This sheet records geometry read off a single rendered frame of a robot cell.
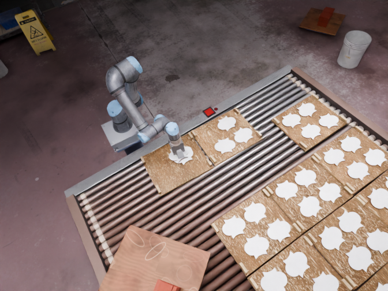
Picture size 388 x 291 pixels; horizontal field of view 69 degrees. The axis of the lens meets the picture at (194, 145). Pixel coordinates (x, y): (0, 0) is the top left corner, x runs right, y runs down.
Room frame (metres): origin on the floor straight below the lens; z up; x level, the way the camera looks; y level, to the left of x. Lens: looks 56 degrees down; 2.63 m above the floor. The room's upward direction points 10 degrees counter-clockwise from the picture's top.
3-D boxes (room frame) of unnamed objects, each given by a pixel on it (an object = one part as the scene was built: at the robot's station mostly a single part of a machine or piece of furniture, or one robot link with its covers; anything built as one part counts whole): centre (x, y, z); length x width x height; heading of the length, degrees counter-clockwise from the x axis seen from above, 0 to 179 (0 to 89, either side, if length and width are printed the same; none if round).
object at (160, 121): (1.15, 0.19, 1.23); 0.11 x 0.11 x 0.08; 34
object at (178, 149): (1.06, 0.11, 1.07); 0.12 x 0.09 x 0.16; 13
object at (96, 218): (1.12, -0.12, 0.90); 1.95 x 0.05 x 0.05; 115
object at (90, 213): (1.16, -0.10, 0.90); 1.95 x 0.05 x 0.05; 115
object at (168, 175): (1.03, 0.15, 0.93); 0.41 x 0.35 x 0.02; 111
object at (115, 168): (1.36, -0.01, 0.89); 2.08 x 0.09 x 0.06; 115
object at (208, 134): (1.19, -0.24, 0.93); 0.41 x 0.35 x 0.02; 112
